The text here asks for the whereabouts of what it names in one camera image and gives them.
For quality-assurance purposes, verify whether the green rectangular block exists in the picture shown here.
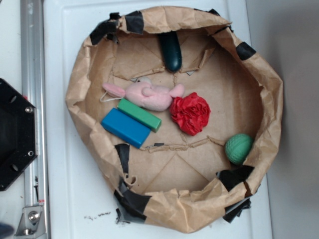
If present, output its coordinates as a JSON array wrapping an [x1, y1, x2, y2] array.
[[118, 99, 161, 132]]

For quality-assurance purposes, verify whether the brown paper bag bin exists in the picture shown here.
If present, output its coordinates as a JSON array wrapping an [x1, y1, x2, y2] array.
[[66, 6, 283, 233]]

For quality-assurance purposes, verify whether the pink plush bunny toy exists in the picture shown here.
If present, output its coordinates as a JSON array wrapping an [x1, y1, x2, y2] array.
[[102, 77, 185, 112]]

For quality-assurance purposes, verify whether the crumpled red paper ball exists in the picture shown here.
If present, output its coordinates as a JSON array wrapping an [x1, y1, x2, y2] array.
[[169, 92, 211, 136]]

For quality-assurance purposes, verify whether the blue rectangular block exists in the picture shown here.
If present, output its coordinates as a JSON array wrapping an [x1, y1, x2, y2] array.
[[101, 108, 151, 148]]

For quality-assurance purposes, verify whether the dark green oblong object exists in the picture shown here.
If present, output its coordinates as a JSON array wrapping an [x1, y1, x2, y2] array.
[[158, 31, 182, 73]]

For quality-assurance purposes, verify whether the green textured ball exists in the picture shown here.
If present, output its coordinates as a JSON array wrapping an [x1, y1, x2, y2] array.
[[225, 133, 254, 165]]

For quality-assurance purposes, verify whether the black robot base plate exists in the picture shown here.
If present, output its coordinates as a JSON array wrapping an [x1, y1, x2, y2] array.
[[0, 79, 37, 191]]

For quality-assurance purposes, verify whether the aluminium extrusion rail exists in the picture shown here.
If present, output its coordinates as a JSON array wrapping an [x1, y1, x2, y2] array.
[[20, 0, 51, 239]]

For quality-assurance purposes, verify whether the metal corner bracket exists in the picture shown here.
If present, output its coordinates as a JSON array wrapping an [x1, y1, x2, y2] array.
[[14, 206, 46, 239]]

